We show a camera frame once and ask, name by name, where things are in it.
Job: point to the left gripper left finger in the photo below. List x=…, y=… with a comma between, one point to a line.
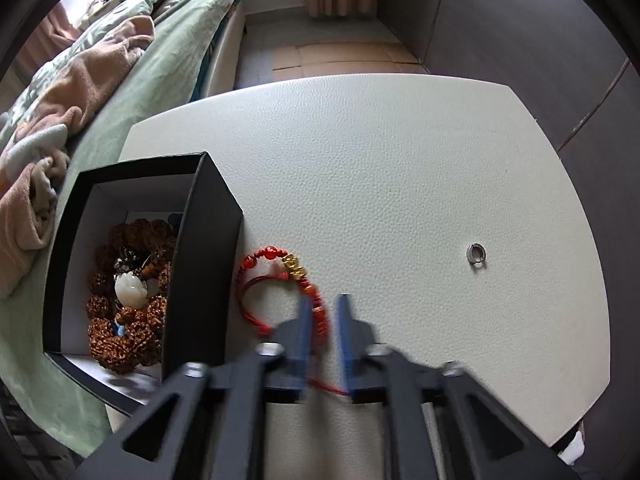
x=210, y=422

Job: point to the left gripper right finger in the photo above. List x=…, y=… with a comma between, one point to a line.
x=438, y=420

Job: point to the black jewelry box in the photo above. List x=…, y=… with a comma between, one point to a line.
x=140, y=275

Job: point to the green bed quilt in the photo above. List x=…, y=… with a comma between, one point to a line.
x=164, y=78

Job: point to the pink fleece blanket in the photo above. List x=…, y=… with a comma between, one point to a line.
x=34, y=162

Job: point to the brown cardboard floor sheet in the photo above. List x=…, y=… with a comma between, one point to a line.
x=343, y=58

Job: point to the white bed frame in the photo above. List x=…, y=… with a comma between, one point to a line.
x=221, y=71

